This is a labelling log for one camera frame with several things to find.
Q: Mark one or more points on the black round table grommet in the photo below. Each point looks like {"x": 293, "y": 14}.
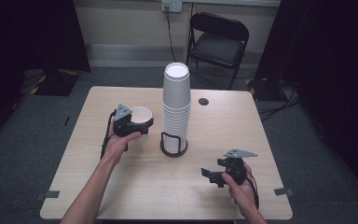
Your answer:
{"x": 203, "y": 101}

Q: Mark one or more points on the black stand base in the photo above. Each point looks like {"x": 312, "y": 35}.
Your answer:
{"x": 56, "y": 82}

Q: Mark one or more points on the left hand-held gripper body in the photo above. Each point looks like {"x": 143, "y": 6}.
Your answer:
{"x": 122, "y": 126}

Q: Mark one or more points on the person's left hand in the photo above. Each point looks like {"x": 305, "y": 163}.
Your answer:
{"x": 116, "y": 146}

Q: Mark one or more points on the dark curtain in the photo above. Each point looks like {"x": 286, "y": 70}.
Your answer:
{"x": 329, "y": 62}
{"x": 28, "y": 37}

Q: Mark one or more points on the single white paper cup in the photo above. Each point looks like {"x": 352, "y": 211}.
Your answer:
{"x": 141, "y": 114}

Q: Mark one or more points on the grey floor tape strip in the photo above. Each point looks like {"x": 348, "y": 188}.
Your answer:
{"x": 283, "y": 191}
{"x": 48, "y": 194}

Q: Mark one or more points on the white wall socket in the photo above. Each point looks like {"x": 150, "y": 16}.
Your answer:
{"x": 172, "y": 5}

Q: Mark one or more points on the stack of white paper cups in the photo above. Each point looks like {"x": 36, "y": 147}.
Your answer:
{"x": 176, "y": 96}

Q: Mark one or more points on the person's right hand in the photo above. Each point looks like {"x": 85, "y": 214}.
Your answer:
{"x": 244, "y": 194}

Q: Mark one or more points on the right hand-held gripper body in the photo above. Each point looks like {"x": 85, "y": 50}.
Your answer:
{"x": 237, "y": 169}

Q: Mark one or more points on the black folding chair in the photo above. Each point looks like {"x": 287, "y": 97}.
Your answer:
{"x": 217, "y": 46}

